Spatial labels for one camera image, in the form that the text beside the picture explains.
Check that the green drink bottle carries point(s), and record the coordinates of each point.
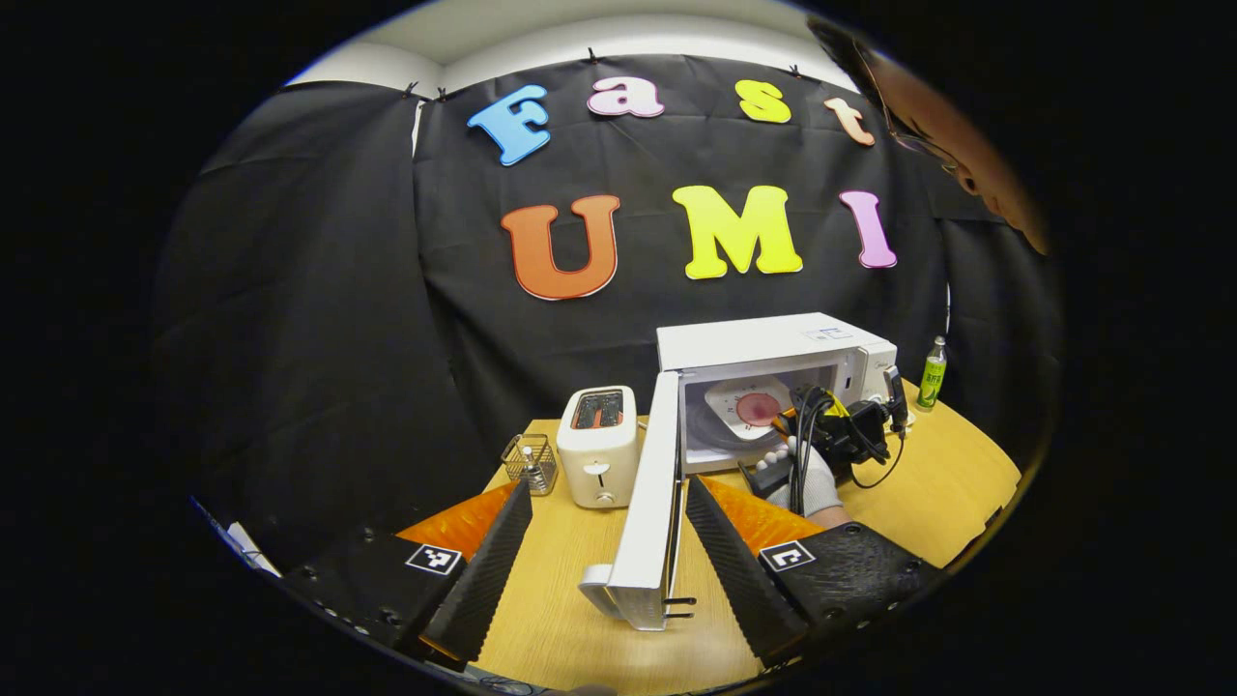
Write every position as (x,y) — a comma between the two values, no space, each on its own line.
(932,377)

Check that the small white utensil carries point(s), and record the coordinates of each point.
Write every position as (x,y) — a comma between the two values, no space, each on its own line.
(528,456)

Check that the pink round food slice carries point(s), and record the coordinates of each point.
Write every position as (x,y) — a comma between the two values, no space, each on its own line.
(757,409)

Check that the white microwave oven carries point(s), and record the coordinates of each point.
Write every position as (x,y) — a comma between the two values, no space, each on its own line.
(763,338)

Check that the white square plate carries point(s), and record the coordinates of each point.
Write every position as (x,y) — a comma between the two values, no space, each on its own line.
(725,406)

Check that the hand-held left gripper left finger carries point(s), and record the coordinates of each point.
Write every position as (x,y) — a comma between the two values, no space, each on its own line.
(488,572)

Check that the person's eyeglasses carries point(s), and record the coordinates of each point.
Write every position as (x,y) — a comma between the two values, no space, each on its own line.
(913,145)

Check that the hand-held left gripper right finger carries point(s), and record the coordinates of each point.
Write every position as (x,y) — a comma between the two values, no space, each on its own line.
(739,572)

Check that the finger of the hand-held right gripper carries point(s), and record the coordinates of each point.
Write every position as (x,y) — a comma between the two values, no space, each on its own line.
(785,420)

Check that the person's head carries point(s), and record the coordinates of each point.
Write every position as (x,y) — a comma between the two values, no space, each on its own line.
(952,135)

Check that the white toaster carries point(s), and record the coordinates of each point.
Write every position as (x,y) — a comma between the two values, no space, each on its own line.
(599,454)

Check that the white flat object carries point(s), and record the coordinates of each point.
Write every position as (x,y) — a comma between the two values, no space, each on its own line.
(242,541)

